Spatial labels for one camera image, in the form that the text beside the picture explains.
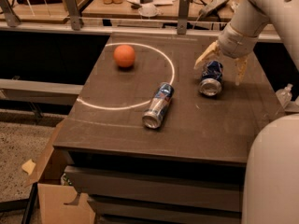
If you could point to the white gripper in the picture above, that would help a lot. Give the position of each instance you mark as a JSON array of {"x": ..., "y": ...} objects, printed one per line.
[{"x": 234, "y": 44}]

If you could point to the blue pepsi can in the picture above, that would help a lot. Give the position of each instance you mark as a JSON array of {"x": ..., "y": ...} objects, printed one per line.
[{"x": 211, "y": 78}]

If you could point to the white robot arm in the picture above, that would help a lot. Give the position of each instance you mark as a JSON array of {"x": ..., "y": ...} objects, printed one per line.
[{"x": 271, "y": 187}]

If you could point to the slim red bull can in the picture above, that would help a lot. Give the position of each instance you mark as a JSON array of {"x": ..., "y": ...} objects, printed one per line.
[{"x": 154, "y": 115}]

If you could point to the grey power strip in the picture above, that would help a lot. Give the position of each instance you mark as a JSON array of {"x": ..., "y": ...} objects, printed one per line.
[{"x": 213, "y": 6}]

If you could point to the clear plastic bottle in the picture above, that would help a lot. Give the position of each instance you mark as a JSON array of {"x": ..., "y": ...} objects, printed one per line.
[{"x": 284, "y": 95}]

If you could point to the white bowl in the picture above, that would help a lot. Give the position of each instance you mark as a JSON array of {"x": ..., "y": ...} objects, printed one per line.
[{"x": 149, "y": 11}]

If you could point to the orange fruit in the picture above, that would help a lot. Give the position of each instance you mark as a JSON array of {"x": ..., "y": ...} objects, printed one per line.
[{"x": 124, "y": 56}]

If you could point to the cardboard box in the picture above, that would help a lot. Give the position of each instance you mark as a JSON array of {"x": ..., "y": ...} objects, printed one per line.
[{"x": 58, "y": 203}]

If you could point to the metal railing post right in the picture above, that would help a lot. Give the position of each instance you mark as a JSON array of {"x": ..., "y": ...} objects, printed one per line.
[{"x": 183, "y": 13}]

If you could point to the metal railing post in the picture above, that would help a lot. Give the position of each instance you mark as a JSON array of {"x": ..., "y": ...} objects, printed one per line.
[
  {"x": 183, "y": 13},
  {"x": 10, "y": 16},
  {"x": 74, "y": 15}
]

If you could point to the metal railing post middle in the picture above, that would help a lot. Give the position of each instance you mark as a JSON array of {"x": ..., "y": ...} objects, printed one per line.
[{"x": 74, "y": 15}]

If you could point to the metal railing post left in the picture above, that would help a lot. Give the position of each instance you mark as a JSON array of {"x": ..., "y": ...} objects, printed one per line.
[{"x": 10, "y": 16}]

